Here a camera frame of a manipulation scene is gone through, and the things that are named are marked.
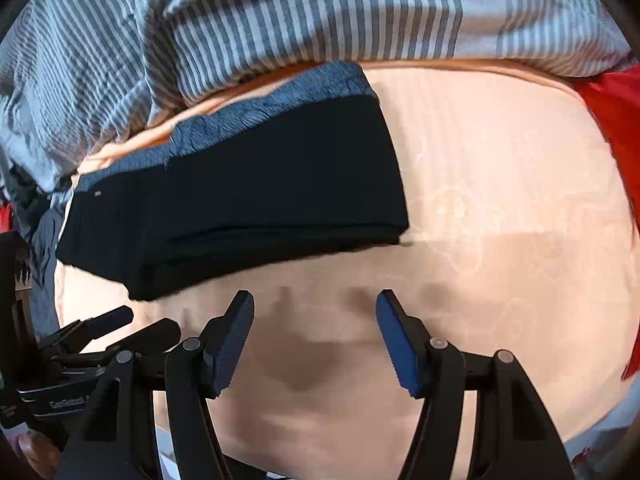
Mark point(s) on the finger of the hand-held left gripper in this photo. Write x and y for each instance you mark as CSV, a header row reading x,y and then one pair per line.
x,y
150,334
107,321

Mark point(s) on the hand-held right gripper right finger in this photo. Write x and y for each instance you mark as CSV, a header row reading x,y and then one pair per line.
x,y
400,347

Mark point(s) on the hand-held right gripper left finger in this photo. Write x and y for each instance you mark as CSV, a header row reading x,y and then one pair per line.
x,y
230,347

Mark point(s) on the black pants with blue bands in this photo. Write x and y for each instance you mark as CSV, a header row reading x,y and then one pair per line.
x,y
240,210

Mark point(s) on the person's left hand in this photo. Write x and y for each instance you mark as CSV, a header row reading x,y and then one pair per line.
x,y
35,455

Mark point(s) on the grey garment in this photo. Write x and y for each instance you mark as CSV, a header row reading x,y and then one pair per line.
x,y
45,250

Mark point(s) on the peach bed sheet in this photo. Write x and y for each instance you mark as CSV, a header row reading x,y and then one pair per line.
x,y
500,260

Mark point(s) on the red fabric item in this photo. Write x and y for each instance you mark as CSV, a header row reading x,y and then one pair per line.
x,y
4,215

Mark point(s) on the red cloth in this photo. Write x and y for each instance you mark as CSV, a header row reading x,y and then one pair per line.
x,y
612,110

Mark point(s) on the grey striped duvet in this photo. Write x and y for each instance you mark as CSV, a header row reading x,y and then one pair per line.
x,y
250,20

